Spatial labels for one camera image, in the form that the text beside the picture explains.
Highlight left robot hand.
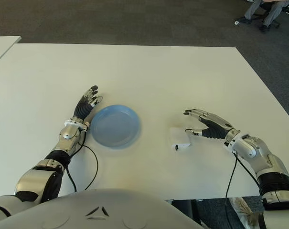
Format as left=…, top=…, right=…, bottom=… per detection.
left=72, top=84, right=104, bottom=122

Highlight black table leg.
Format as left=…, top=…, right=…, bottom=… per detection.
left=170, top=198, right=205, bottom=229

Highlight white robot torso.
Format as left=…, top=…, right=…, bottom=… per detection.
left=0, top=188, right=205, bottom=229

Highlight seated person legs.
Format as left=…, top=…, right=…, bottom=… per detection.
left=238, top=0, right=289, bottom=31

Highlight white charger block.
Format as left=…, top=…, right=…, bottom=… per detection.
left=170, top=126, right=192, bottom=152

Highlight white side table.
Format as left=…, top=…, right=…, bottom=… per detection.
left=0, top=35, right=22, bottom=69

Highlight blue plastic plate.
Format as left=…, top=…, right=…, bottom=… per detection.
left=90, top=104, right=142, bottom=150

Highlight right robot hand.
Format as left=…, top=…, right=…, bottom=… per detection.
left=182, top=109, right=241, bottom=140

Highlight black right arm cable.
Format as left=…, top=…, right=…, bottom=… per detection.
left=225, top=151, right=261, bottom=229

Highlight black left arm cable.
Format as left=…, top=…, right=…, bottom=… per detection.
left=66, top=142, right=98, bottom=193

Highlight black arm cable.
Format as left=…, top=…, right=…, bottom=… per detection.
left=66, top=142, right=98, bottom=193
left=225, top=151, right=261, bottom=229

